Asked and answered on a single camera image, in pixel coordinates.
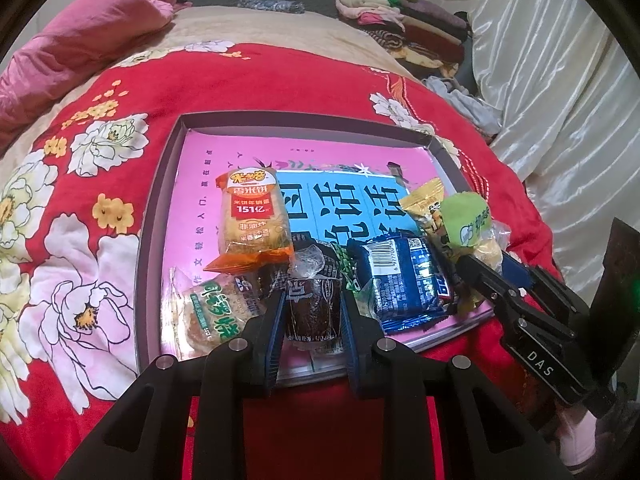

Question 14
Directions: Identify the pale grey cloth bundle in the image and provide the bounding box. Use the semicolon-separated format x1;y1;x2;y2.
422;76;503;133

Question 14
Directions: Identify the white satin curtain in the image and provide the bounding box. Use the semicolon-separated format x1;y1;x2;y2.
470;0;640;311

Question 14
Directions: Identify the person's right forearm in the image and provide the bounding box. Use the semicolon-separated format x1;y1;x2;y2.
542;400;608;476

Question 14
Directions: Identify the blue snack packet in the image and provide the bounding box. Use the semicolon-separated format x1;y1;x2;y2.
347;232;458;336

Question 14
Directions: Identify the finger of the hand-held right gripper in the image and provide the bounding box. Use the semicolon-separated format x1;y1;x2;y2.
457;255;577;341
501;251;592;322

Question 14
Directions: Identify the red floral blanket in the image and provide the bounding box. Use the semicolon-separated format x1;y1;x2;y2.
0;42;576;480

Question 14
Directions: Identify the pink quilt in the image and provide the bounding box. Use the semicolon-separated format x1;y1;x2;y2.
0;0;176;153

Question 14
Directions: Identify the dark patterned cushion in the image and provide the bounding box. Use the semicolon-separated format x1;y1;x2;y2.
236;0;306;15

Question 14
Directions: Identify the clear plastic snack packet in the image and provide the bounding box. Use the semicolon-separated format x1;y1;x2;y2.
452;220;511;313

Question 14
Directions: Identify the grey shallow box tray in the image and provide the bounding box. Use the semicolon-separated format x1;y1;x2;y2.
134;110;496;376

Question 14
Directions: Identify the dark green snack packet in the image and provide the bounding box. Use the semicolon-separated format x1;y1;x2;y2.
320;241;368;296

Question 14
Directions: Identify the long yellow cartoon snack packet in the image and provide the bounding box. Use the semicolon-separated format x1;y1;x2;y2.
399;177;493;263

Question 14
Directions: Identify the pink book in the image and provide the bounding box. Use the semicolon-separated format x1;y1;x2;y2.
160;127;493;381

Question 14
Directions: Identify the orange rice cracker packet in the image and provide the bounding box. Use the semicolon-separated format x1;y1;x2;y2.
202;166;296;273

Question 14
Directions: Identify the stack of folded clothes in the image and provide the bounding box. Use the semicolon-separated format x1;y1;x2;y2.
336;0;471;78

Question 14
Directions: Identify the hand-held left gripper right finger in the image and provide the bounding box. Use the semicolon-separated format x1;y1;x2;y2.
340;287;576;480

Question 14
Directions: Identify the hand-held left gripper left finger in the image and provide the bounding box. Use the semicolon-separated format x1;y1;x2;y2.
52;287;288;480

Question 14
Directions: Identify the small black candy packet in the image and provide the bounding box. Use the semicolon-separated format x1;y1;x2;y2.
282;245;346;353

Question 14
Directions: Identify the clear green-printed pastry packet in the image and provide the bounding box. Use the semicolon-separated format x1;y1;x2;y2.
167;265;266;361

